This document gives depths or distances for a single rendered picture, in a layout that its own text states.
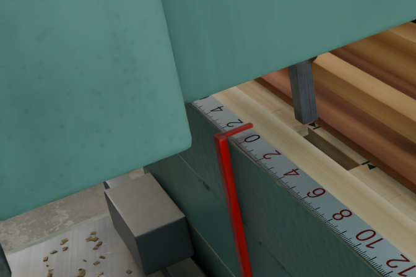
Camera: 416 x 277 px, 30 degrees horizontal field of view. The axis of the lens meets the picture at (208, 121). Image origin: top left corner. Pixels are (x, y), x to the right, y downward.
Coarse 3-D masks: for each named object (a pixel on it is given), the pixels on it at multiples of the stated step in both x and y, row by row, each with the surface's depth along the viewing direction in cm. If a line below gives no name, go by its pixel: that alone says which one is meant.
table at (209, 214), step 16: (160, 160) 54; (176, 160) 50; (160, 176) 56; (176, 176) 52; (192, 176) 48; (176, 192) 53; (192, 192) 49; (208, 192) 46; (192, 208) 51; (208, 208) 47; (224, 208) 44; (208, 224) 48; (224, 224) 45; (208, 240) 50; (224, 240) 46; (256, 240) 40; (224, 256) 47; (256, 256) 41; (272, 256) 39; (256, 272) 42; (272, 272) 40; (288, 272) 38
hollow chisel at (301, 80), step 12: (300, 72) 38; (312, 72) 39; (300, 84) 39; (312, 84) 39; (300, 96) 39; (312, 96) 39; (300, 108) 39; (312, 108) 40; (300, 120) 40; (312, 120) 40
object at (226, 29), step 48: (192, 0) 31; (240, 0) 32; (288, 0) 33; (336, 0) 34; (384, 0) 35; (192, 48) 32; (240, 48) 33; (288, 48) 34; (336, 48) 35; (192, 96) 33
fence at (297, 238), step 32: (192, 128) 44; (192, 160) 46; (256, 192) 38; (288, 192) 34; (256, 224) 39; (288, 224) 35; (320, 224) 32; (288, 256) 37; (320, 256) 33; (352, 256) 30
